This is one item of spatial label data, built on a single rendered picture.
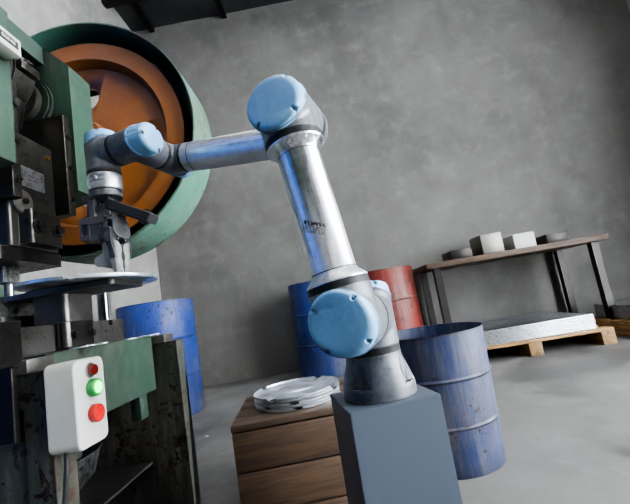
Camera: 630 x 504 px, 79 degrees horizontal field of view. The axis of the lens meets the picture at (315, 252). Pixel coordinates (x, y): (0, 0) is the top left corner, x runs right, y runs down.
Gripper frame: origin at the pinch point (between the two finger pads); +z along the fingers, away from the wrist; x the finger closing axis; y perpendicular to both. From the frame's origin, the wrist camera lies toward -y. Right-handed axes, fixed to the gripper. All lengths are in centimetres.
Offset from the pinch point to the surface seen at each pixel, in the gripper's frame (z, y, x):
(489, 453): 74, -90, -55
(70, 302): 4.8, 10.7, 3.4
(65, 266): -44, 144, -181
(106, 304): 4.7, 14.7, -16.5
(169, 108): -59, -3, -33
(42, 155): -34.8, 20.1, -3.8
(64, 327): 10.1, 11.4, 4.9
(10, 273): -4.6, 26.0, 1.2
